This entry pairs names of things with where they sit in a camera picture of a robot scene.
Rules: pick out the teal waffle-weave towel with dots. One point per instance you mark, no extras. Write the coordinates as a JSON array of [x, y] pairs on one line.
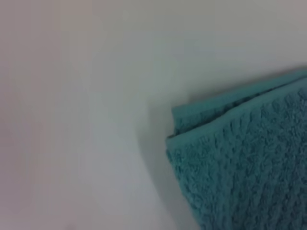
[[239, 167]]

